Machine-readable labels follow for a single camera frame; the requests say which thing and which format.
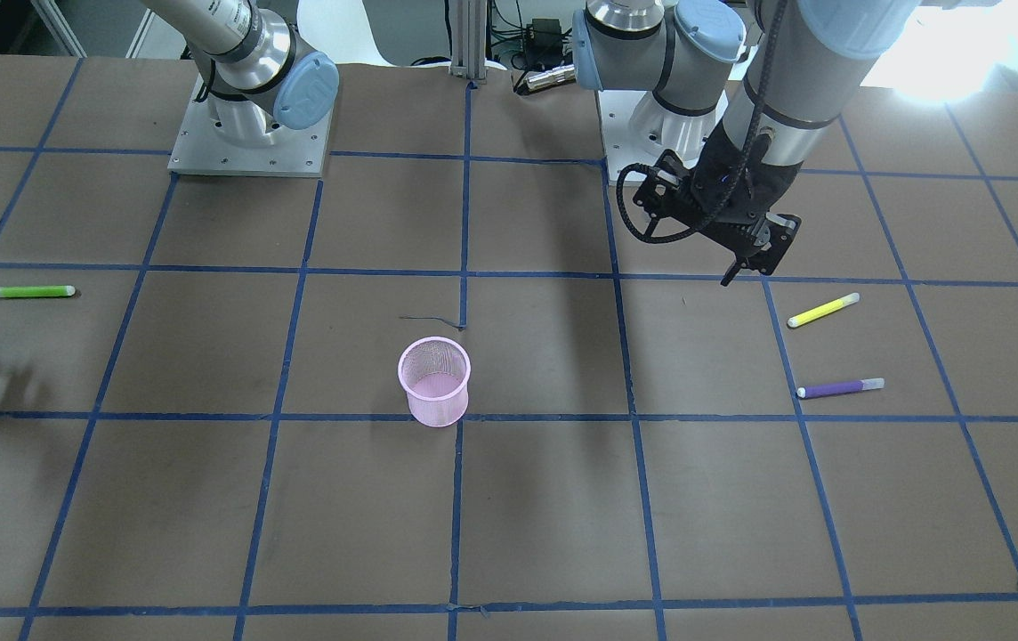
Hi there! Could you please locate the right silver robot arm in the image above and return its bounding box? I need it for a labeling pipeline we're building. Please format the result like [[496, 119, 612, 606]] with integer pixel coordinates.
[[148, 1, 341, 253]]

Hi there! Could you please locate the yellow pen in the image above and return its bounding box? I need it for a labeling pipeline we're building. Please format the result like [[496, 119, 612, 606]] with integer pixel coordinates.
[[786, 292, 861, 329]]

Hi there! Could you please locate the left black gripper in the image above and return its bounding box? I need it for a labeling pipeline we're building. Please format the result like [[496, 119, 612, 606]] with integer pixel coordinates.
[[634, 126, 802, 287]]

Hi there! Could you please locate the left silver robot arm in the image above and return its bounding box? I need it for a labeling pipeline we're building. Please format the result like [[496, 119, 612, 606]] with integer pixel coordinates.
[[570, 1, 918, 285]]

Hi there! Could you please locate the pink mesh cup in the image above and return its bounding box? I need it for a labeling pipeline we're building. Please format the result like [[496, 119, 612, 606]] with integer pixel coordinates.
[[398, 337, 472, 427]]

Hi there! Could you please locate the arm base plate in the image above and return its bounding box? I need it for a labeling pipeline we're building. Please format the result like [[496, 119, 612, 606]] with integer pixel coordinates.
[[167, 77, 334, 179], [597, 90, 729, 186]]

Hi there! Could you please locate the green pen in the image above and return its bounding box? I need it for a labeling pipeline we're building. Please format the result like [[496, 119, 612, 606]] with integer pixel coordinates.
[[0, 285, 77, 299]]

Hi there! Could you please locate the purple pen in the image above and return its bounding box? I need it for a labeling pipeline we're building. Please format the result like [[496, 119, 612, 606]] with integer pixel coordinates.
[[796, 377, 885, 399]]

